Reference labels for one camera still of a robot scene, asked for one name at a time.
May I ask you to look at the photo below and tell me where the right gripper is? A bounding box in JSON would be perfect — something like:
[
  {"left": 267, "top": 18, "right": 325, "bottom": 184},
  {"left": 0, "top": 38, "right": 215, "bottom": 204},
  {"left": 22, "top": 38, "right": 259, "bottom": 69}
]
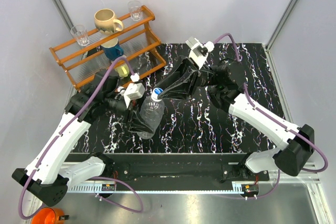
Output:
[{"left": 153, "top": 56, "right": 219, "bottom": 102}]

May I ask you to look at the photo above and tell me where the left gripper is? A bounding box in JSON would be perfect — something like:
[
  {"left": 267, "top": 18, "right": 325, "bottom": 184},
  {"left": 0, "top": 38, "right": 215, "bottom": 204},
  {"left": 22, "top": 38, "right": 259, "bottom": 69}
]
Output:
[{"left": 105, "top": 91, "right": 159, "bottom": 133}]

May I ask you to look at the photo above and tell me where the clear plastic bottle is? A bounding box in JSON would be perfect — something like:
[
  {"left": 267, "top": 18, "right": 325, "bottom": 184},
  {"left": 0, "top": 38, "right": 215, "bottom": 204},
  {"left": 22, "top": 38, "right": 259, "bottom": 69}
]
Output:
[
  {"left": 138, "top": 95, "right": 165, "bottom": 139},
  {"left": 117, "top": 86, "right": 126, "bottom": 94}
]

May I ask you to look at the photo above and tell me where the white bottle cap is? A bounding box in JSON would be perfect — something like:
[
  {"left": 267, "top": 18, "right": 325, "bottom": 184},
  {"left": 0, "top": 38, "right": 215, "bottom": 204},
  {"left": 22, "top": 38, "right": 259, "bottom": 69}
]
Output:
[
  {"left": 117, "top": 86, "right": 125, "bottom": 92},
  {"left": 151, "top": 88, "right": 163, "bottom": 102}
]

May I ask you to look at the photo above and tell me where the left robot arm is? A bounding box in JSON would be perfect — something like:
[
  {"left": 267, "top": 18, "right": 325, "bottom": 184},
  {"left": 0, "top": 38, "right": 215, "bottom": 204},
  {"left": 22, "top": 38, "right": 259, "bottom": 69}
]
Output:
[{"left": 12, "top": 71, "right": 153, "bottom": 207}]

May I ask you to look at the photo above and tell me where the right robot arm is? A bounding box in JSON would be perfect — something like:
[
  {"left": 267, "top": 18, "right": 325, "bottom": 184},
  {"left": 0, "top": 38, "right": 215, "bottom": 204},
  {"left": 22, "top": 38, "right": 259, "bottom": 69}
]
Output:
[{"left": 156, "top": 57, "right": 314, "bottom": 180}]

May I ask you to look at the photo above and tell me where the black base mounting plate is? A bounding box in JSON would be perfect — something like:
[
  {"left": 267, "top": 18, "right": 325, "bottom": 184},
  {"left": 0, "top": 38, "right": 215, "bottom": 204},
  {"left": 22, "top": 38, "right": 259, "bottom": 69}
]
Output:
[{"left": 72, "top": 152, "right": 271, "bottom": 185}]

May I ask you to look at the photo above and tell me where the yellow ceramic mug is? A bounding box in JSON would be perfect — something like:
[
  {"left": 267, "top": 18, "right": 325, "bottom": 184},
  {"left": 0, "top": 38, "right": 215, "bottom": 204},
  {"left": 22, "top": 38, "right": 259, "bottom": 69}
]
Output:
[{"left": 114, "top": 61, "right": 130, "bottom": 78}]

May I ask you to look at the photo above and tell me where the orange wooden shelf rack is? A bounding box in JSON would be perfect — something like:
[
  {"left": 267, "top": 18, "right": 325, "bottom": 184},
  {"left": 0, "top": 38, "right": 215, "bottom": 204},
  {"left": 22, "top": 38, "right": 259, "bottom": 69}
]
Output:
[{"left": 49, "top": 5, "right": 166, "bottom": 92}]

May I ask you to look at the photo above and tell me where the blue ceramic mug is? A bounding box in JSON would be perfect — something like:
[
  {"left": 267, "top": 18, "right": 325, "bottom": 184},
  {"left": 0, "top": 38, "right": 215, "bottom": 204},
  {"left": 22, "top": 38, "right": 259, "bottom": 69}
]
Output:
[{"left": 101, "top": 38, "right": 124, "bottom": 61}]

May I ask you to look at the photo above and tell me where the clear drinking glass right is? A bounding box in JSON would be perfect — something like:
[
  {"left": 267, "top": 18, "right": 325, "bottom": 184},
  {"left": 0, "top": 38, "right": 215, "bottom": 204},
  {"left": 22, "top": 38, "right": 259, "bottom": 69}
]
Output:
[{"left": 128, "top": 1, "right": 142, "bottom": 22}]

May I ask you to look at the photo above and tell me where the clear drinking glass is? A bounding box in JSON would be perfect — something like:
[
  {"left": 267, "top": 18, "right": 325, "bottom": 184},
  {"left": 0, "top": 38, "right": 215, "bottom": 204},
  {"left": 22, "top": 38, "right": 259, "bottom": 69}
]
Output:
[
  {"left": 128, "top": 1, "right": 142, "bottom": 22},
  {"left": 70, "top": 25, "right": 89, "bottom": 47}
]

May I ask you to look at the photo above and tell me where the beige ceramic mug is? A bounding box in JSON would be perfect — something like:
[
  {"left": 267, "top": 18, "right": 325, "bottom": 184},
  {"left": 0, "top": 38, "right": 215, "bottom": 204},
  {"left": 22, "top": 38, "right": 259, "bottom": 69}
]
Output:
[{"left": 94, "top": 9, "right": 124, "bottom": 35}]

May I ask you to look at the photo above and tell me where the clear drinking glass left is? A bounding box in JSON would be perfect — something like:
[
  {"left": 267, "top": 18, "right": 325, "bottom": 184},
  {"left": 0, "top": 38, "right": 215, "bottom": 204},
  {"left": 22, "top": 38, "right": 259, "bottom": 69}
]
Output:
[{"left": 70, "top": 25, "right": 89, "bottom": 47}]

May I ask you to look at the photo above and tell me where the orange cup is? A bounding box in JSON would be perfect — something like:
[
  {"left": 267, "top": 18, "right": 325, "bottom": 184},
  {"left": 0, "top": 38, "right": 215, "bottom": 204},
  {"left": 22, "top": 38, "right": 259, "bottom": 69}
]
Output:
[{"left": 31, "top": 207, "right": 69, "bottom": 224}]

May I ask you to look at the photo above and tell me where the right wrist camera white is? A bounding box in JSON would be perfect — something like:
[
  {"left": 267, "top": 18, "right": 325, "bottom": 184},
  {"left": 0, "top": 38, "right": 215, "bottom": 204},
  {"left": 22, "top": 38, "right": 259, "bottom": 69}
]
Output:
[{"left": 185, "top": 37, "right": 214, "bottom": 69}]

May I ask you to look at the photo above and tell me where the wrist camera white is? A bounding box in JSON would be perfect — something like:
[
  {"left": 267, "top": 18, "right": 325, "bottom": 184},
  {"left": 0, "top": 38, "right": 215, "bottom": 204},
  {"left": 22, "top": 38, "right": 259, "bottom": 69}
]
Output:
[
  {"left": 185, "top": 37, "right": 214, "bottom": 69},
  {"left": 123, "top": 73, "right": 145, "bottom": 108}
]

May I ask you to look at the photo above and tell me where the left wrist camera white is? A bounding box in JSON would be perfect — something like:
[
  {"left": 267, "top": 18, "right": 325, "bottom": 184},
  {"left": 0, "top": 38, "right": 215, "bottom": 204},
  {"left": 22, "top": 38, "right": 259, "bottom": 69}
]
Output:
[{"left": 123, "top": 73, "right": 145, "bottom": 108}]

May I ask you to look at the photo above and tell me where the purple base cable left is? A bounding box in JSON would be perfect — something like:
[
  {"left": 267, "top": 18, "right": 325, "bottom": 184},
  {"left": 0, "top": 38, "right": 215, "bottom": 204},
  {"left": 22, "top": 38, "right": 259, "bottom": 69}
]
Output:
[{"left": 96, "top": 174, "right": 144, "bottom": 213}]

